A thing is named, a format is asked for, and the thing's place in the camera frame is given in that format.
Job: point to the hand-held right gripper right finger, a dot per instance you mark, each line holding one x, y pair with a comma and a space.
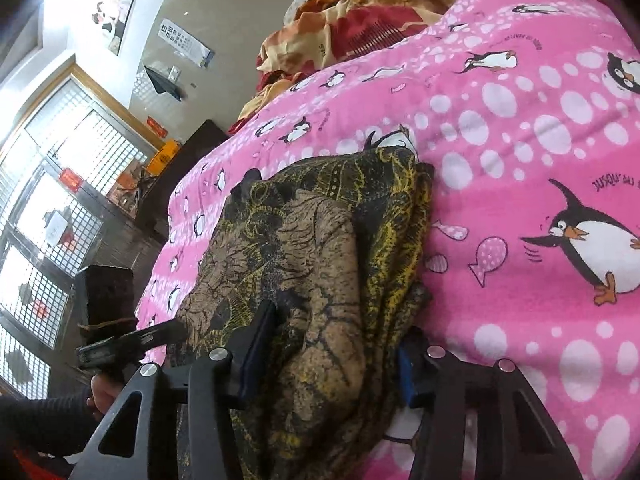
410, 380

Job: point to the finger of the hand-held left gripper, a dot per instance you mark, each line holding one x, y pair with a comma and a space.
162, 336

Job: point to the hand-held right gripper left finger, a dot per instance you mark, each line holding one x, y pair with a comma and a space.
252, 360

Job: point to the brown floral patterned cloth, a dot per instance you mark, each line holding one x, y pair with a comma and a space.
310, 270

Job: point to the person's left forearm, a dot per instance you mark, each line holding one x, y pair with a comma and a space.
45, 420

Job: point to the person's left hand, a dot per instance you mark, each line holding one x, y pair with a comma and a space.
102, 395

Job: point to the window with metal grille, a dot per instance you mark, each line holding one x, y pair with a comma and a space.
45, 200

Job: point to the yellow object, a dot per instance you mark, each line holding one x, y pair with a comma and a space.
165, 157

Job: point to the dark wooden cabinet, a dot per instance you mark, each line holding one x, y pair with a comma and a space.
195, 145

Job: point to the pink penguin print blanket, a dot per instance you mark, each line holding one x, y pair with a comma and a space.
525, 160

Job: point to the white eye chart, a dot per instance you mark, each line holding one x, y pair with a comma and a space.
182, 40

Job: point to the red floral quilt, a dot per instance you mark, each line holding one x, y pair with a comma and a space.
360, 20

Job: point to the red wall sign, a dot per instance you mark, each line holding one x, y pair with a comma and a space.
157, 126

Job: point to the black cloth on wall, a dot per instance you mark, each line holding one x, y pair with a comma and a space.
162, 82

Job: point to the white wall switch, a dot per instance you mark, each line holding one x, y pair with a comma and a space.
173, 72

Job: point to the wall poster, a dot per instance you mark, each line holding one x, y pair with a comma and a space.
115, 15

